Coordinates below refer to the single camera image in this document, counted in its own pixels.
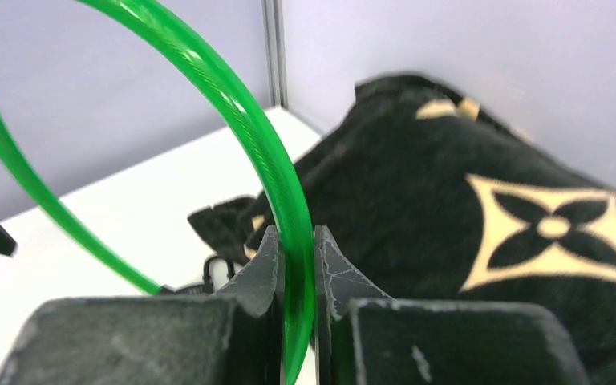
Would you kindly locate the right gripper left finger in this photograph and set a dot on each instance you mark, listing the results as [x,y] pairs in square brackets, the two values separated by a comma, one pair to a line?
[233,336]

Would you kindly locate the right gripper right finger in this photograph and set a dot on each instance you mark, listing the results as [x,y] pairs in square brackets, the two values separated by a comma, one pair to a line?
[364,336]

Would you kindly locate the green cable lock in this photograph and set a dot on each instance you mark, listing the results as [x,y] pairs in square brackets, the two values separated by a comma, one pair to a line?
[220,85]

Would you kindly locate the black padlock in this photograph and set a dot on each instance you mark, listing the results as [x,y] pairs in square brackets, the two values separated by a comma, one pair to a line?
[206,286]

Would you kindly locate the black floral pillow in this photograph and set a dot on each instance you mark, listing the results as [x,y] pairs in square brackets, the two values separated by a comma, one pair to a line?
[433,198]

